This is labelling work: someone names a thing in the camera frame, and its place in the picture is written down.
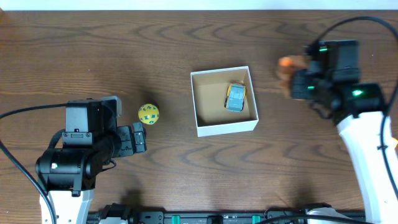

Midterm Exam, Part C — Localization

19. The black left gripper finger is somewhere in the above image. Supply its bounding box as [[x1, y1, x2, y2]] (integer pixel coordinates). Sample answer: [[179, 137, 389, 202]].
[[134, 132, 147, 153], [132, 122, 146, 136]]

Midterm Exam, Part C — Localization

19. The brown plush toy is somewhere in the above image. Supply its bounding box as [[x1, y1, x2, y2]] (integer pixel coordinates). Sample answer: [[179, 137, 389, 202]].
[[277, 55, 309, 98]]

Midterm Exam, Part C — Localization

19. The yellow and grey toy truck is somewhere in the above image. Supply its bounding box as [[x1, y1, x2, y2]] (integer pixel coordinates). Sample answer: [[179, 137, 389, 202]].
[[224, 83, 246, 113]]

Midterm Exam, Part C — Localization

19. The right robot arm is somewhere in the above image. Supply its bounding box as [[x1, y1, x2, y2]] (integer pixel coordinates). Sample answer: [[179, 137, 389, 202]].
[[290, 40, 397, 223]]

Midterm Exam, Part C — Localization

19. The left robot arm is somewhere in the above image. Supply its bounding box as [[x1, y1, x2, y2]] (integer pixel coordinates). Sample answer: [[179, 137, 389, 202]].
[[35, 96, 147, 223]]

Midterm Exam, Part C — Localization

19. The yellow ball with blue letters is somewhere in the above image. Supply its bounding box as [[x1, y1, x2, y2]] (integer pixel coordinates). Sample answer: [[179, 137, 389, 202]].
[[138, 104, 160, 124]]

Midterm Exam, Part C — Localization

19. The white cardboard box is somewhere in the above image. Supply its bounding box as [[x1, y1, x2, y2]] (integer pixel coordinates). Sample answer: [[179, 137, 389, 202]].
[[190, 66, 259, 137]]

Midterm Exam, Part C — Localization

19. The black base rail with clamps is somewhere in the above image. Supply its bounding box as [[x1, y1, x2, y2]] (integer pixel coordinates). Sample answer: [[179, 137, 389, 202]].
[[88, 202, 371, 224]]

